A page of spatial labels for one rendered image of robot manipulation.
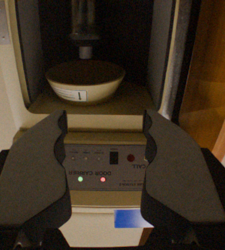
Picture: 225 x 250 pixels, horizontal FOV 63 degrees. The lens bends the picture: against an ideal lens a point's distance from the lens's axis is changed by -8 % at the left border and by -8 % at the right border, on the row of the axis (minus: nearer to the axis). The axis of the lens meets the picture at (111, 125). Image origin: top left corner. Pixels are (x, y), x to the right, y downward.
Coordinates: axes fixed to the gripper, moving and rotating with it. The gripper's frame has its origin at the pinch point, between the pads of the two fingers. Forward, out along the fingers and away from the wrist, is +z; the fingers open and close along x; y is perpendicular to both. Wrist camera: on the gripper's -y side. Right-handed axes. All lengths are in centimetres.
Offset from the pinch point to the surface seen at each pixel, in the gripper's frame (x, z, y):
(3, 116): -48, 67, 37
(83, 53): -4.3, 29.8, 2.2
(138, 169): 6.3, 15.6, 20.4
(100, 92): -0.8, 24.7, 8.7
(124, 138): 3.8, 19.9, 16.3
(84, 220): -7, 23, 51
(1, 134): -53, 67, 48
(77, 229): -10, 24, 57
